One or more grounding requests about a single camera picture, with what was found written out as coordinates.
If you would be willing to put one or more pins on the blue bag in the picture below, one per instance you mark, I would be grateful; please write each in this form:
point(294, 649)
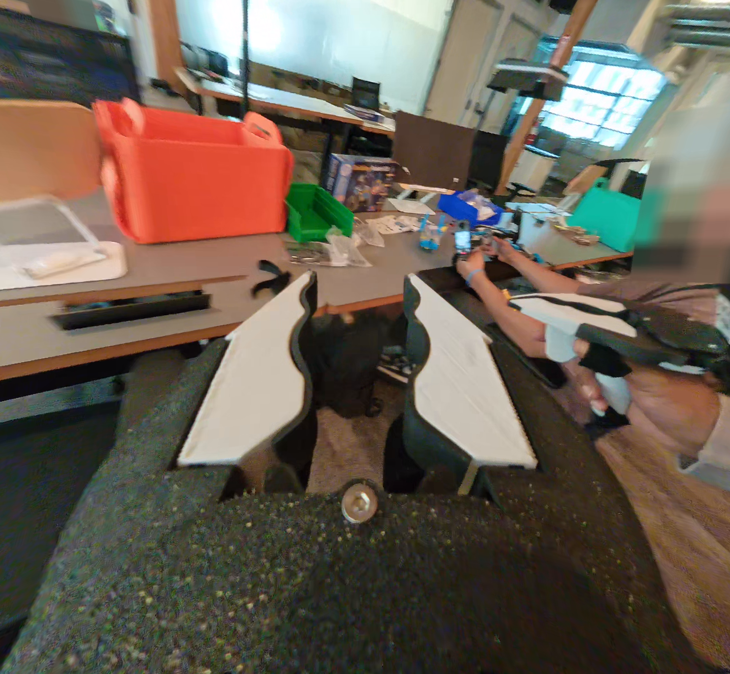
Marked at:
point(468, 209)

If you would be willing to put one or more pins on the black backpack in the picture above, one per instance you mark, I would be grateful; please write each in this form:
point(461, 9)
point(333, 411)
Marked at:
point(348, 360)

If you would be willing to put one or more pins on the white foam tray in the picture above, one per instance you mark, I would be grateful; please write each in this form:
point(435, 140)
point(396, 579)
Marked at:
point(57, 263)

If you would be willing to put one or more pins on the teal bag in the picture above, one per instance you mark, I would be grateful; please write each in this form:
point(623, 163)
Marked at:
point(605, 218)

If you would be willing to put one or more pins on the green plastic bin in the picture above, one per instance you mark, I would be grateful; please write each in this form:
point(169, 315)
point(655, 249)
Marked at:
point(314, 212)

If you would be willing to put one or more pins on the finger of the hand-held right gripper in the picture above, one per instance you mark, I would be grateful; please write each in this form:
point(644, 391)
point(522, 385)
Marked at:
point(570, 303)
point(565, 343)

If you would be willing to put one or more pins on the clear plastic bags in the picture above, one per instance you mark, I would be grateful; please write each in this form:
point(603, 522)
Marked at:
point(331, 250)

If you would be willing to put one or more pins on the black screen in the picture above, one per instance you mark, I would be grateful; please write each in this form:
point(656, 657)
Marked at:
point(69, 58)

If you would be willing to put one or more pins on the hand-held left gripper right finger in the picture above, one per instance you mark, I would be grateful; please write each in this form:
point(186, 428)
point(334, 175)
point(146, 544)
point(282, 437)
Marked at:
point(468, 400)

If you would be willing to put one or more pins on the brown cardboard board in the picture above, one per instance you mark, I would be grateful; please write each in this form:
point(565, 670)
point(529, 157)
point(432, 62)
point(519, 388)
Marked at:
point(46, 149)

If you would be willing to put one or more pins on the person's right hand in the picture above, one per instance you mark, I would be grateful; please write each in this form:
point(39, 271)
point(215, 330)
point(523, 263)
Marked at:
point(673, 406)

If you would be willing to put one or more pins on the long wooden table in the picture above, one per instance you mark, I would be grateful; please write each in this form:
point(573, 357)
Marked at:
point(285, 101)

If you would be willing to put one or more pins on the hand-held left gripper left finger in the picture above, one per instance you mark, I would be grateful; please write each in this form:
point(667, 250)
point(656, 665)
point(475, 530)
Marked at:
point(245, 400)

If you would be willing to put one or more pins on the brown panel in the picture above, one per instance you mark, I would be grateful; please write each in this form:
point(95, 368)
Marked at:
point(434, 149)

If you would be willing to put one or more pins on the blue printed box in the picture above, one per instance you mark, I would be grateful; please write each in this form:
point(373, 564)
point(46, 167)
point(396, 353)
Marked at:
point(363, 181)

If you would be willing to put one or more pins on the person's right forearm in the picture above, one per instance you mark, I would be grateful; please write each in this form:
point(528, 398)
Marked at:
point(716, 457)

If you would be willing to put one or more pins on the grey topped work desk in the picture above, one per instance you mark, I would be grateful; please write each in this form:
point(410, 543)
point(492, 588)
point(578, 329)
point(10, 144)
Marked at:
point(228, 258)

